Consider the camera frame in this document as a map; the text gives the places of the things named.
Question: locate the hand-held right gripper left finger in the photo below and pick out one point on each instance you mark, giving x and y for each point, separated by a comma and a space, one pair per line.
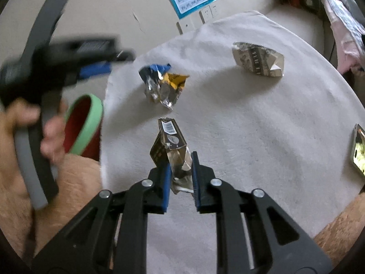
166, 188

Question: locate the blue yellow foil wrapper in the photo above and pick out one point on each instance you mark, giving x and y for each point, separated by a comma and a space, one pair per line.
162, 91

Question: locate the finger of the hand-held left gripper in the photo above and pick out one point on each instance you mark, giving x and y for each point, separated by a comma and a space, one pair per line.
95, 70

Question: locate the pink garment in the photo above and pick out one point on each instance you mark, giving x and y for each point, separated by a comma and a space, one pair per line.
339, 11

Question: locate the white wall socket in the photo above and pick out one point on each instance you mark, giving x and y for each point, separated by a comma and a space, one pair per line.
185, 26
208, 14

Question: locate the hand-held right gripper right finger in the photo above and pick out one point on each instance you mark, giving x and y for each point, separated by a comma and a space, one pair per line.
195, 182

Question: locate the smartphone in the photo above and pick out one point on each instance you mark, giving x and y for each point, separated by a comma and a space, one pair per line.
359, 151

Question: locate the person's left forearm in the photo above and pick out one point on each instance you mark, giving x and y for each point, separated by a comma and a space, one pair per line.
11, 191

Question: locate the green-rimmed red bin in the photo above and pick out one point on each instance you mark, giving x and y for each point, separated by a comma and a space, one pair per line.
85, 125

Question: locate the person's left hand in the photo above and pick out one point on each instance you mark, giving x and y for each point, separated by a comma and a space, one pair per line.
52, 137

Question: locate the white crumpled wrapper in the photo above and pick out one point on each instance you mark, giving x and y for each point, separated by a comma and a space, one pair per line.
256, 60

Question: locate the person's left leg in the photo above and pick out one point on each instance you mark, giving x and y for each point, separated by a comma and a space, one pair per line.
74, 182

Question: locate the dark brown snack wrapper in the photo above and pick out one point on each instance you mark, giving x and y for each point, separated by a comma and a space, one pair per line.
171, 139

